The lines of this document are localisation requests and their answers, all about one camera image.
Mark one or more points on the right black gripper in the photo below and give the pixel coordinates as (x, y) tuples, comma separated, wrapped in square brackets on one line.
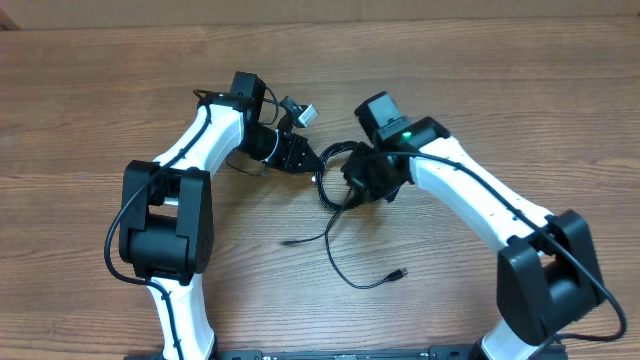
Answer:
[(355, 179)]

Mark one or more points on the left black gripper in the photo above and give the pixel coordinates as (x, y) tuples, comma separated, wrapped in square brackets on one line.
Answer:
[(290, 159)]

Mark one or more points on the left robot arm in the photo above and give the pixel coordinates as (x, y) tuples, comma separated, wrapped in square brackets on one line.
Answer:
[(165, 224)]

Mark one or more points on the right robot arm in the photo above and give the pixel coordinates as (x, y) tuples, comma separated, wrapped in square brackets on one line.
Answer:
[(548, 275)]

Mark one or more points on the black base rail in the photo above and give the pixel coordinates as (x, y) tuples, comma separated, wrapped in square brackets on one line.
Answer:
[(435, 352)]

